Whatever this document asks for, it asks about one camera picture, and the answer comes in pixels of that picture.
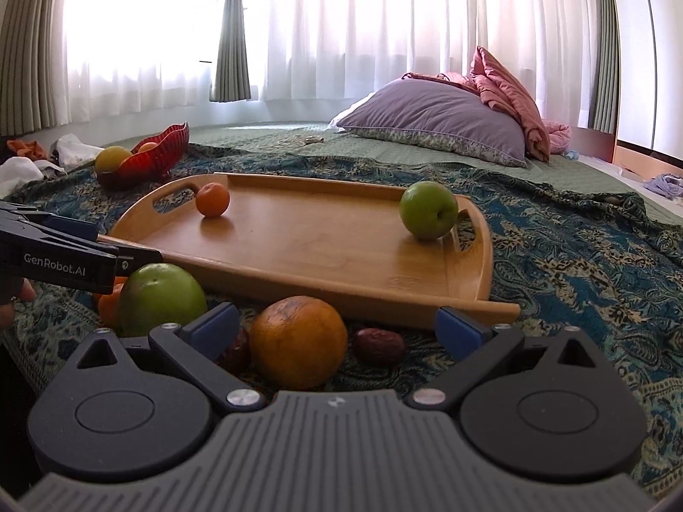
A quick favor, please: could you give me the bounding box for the green apple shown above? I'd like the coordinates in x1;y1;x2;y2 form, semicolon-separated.
399;180;460;241
116;264;209;338

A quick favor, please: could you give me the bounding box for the blue patterned blanket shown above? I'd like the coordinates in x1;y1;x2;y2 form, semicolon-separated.
0;141;683;498

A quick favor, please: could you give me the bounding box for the person's left hand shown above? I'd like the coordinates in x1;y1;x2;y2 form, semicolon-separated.
0;277;38;332

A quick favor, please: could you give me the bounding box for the red glass bowl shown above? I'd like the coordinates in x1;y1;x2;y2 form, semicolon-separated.
99;122;191;191

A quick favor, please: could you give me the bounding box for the yellow-green fruit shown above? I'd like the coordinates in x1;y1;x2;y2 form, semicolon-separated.
95;146;133;174

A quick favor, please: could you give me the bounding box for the wooden tray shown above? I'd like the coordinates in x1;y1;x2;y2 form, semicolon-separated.
99;172;522;332

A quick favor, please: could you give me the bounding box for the white wardrobe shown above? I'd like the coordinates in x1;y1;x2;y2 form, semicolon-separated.
605;0;683;157

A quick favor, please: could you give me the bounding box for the white plastic bag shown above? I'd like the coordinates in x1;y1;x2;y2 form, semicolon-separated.
50;133;105;169

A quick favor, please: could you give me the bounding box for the white sheer curtain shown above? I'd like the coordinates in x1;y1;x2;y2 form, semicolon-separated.
53;0;610;121

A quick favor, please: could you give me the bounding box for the red date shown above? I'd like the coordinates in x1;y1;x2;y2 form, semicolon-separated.
351;328;406;369
216;325;251;377

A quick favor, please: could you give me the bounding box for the green bedspread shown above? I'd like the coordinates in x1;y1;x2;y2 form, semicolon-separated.
101;120;641;204

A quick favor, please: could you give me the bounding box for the brown wooden board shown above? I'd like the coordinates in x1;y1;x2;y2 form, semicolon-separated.
568;125;616;162

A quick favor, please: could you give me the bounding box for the large orange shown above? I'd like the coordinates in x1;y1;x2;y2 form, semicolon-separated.
249;296;349;391

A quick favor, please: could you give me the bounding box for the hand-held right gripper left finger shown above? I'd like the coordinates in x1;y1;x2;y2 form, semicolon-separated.
75;301;268;415

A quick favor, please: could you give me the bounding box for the lavender cloth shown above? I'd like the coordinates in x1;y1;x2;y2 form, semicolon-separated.
643;173;683;201

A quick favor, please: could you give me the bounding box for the purple pillow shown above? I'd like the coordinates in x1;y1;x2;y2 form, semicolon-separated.
328;77;529;169

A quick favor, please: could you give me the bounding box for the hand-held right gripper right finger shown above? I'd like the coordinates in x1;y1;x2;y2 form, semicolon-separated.
408;306;601;415

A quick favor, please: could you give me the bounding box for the orange cloth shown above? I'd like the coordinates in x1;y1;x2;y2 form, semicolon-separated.
6;139;52;161

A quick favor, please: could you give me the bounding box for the pink quilt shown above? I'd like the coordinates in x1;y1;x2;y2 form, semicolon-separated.
403;45;572;162

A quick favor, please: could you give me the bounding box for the white cloth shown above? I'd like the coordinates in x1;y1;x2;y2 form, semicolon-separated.
0;157;47;199

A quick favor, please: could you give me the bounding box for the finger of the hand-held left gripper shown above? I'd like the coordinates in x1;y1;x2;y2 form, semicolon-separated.
0;200;100;244
114;244;165;279

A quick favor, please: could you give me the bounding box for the small tangerine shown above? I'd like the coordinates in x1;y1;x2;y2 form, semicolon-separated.
195;182;231;219
92;276;129;332

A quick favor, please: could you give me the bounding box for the grey-green curtain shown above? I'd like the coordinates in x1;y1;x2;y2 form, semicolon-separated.
210;0;253;103
588;0;626;130
0;0;71;137

